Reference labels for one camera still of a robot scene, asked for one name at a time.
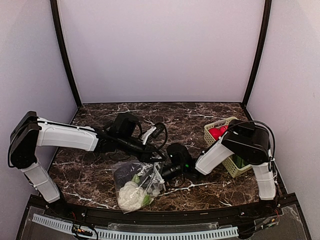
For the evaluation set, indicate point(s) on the green fake cucumber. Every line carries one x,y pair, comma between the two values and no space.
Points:
239,162

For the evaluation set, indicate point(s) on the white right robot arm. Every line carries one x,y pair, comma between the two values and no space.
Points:
252,141

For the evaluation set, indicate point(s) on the red fake apple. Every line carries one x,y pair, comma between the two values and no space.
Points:
215,133

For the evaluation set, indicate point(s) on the black right corner frame post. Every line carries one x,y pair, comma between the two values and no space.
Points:
258,53

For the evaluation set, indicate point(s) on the pale green plastic basket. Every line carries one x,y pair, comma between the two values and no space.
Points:
228,162

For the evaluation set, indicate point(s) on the black front rail with electronics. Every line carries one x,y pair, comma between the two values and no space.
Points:
254,220

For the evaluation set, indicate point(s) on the white slotted cable duct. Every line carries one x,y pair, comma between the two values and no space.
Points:
116,231

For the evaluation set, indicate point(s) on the black corner frame post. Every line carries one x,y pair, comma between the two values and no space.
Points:
63,52
258,53

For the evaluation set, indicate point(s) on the clear zip top bag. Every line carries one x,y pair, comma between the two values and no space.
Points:
149,178

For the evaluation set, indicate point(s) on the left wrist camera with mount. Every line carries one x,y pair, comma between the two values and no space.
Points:
153,132

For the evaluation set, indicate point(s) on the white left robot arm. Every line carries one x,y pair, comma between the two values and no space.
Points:
34,132

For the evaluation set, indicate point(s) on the white fake cauliflower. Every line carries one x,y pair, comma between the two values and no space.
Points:
131,197

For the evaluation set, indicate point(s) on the red fake round fruit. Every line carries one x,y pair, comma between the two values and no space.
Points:
223,128

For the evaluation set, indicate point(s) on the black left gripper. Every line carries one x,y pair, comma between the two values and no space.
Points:
147,153

